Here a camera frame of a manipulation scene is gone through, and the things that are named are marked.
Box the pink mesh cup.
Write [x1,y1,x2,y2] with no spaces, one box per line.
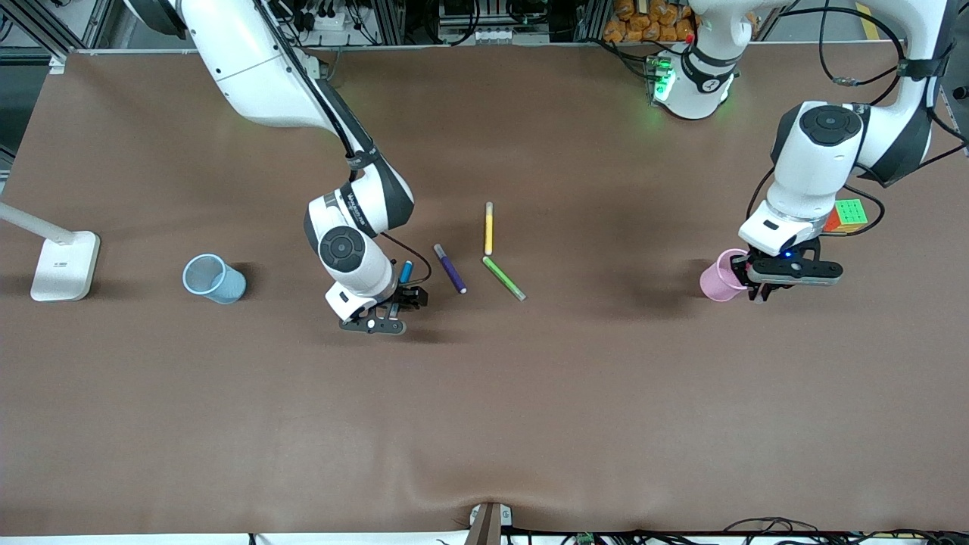
[699,248,752,303]

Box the purple marker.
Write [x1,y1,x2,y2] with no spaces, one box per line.
[433,243,468,295]

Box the green marker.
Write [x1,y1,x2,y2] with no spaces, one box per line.
[482,256,527,302]

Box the colourful puzzle cube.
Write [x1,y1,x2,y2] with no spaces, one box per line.
[825,198,869,234]

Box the light blue mesh cup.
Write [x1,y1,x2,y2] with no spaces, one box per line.
[182,254,247,305]

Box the bag of orange items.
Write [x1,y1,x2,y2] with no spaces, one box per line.
[603,0,699,44]

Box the white power strip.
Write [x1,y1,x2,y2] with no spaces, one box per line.
[295,6,366,33]

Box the white lamp stand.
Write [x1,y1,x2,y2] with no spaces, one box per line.
[0,201,101,303]

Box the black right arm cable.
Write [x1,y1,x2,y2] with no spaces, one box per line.
[254,0,433,287]

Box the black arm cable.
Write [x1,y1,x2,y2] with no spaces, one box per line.
[746,0,969,237]
[254,0,433,287]

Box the metal table edge bracket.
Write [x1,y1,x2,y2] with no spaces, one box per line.
[466,502,513,545]

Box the black cable bundle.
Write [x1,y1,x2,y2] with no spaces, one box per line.
[503,517,969,545]

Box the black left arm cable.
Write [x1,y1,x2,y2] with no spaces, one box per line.
[746,0,969,237]

